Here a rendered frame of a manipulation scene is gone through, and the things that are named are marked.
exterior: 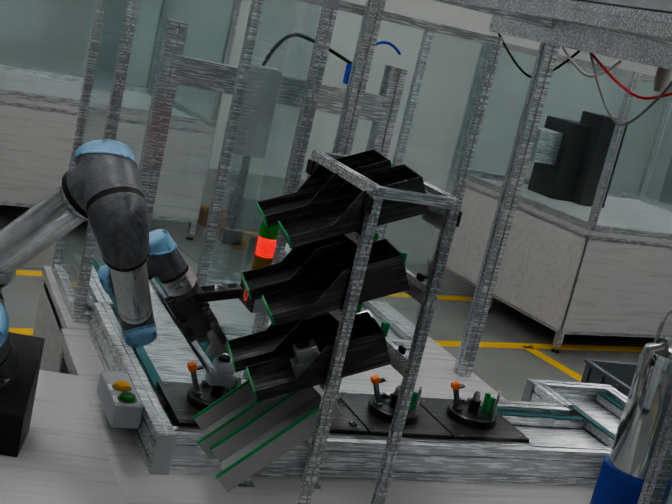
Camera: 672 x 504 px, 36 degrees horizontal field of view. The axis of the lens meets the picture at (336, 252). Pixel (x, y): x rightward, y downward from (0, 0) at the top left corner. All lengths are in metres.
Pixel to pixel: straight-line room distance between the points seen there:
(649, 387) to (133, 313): 1.13
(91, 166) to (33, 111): 5.45
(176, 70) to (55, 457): 1.46
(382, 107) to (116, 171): 1.77
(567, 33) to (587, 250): 4.20
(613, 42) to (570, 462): 1.18
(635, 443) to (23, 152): 5.82
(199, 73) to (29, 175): 4.28
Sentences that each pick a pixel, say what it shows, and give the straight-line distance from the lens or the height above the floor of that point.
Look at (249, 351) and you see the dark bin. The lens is 2.30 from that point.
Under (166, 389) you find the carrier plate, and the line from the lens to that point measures 2.65.
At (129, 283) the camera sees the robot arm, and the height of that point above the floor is 1.33.
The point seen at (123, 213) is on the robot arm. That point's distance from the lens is 2.04.
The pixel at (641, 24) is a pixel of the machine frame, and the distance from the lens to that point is 2.20.
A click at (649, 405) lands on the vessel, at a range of 2.37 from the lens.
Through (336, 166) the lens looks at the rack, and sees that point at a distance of 2.15.
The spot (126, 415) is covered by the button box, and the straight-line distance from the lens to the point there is 2.55.
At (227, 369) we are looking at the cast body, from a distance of 2.56.
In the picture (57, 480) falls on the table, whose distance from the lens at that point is 2.39.
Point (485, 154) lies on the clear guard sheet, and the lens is 8.26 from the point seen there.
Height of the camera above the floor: 1.96
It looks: 13 degrees down
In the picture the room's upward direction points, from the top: 13 degrees clockwise
